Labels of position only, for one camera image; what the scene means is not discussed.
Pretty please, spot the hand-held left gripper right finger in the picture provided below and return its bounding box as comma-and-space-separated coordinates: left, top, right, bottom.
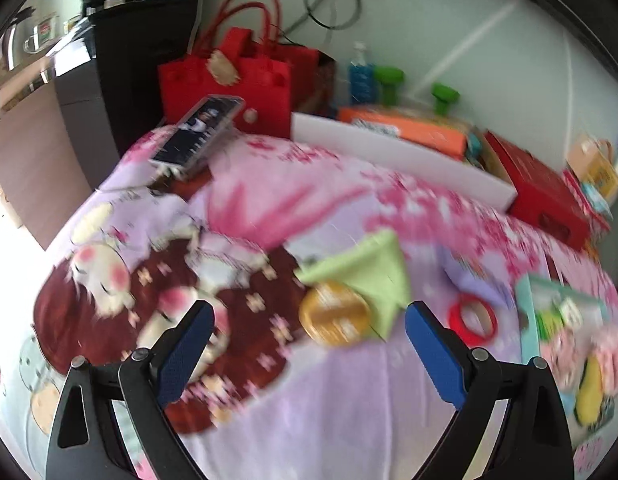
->
405, 301, 574, 480

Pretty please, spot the teal storage box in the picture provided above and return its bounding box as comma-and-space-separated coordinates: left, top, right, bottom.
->
516, 274, 618, 441

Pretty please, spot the cartoon printed blanket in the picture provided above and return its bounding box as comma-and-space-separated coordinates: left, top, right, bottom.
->
0, 125, 618, 480

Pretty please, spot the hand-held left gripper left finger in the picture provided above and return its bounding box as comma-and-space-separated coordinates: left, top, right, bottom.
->
45, 300, 216, 480

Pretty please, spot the red felt handbag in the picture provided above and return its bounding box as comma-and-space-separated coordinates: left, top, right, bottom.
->
157, 0, 324, 141

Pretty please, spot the green dumbbell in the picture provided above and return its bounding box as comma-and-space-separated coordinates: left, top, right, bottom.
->
374, 67, 406, 107
431, 82, 461, 118

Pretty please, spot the blue water bottle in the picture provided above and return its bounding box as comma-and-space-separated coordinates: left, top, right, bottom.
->
349, 42, 377, 108

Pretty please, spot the smartphone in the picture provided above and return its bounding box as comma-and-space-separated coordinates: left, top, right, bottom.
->
149, 95, 246, 178

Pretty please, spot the yellow green scouring sponge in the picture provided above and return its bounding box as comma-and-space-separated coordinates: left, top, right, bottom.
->
575, 355, 606, 426

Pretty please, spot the light green cloth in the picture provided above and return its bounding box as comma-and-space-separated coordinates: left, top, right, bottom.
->
294, 229, 409, 341

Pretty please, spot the red ring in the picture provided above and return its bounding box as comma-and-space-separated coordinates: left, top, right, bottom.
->
448, 292, 498, 346

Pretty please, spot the purple paper card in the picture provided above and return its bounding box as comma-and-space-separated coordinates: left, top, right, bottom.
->
439, 247, 514, 311

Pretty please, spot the yellow paper box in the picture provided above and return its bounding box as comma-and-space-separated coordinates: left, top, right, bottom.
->
566, 135, 618, 193

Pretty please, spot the round yellow sponge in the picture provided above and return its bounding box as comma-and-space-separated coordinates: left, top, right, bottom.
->
298, 281, 371, 348

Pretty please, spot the brown wooden panel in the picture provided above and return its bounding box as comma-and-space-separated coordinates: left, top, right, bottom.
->
0, 80, 106, 251

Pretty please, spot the pink fluffy sock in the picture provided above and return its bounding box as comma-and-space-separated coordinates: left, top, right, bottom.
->
593, 324, 618, 406

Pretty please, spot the orange cardboard box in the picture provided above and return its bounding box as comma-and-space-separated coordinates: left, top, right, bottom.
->
337, 105, 470, 161

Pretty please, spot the red cardboard box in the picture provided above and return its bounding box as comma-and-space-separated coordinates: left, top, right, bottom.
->
483, 130, 592, 251

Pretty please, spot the black cabinet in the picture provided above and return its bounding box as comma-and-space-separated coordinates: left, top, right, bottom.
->
82, 0, 202, 146

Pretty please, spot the colourful printed box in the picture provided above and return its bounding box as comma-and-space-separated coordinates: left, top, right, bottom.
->
564, 170, 614, 233

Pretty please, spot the white foam board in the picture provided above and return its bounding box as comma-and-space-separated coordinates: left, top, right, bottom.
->
290, 112, 518, 213

